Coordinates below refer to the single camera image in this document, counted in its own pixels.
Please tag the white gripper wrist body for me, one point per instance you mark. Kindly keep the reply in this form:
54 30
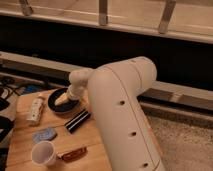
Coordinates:
76 92

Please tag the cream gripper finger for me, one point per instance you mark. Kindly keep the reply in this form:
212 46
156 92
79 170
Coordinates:
61 99

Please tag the dark ceramic bowl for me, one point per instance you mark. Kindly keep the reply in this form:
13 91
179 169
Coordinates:
62 108

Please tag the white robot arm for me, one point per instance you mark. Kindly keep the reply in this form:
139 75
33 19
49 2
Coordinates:
112 91

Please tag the black striped box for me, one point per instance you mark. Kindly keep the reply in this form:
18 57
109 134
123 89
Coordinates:
77 121

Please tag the wooden table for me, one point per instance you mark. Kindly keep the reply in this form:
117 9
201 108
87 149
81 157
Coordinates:
21 144

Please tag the brown snack bar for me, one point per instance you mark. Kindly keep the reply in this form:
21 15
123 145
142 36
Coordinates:
74 154

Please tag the white paper cup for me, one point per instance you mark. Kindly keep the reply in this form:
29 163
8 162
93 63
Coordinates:
43 153

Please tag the metal window rail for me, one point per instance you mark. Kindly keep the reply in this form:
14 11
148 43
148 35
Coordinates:
160 93

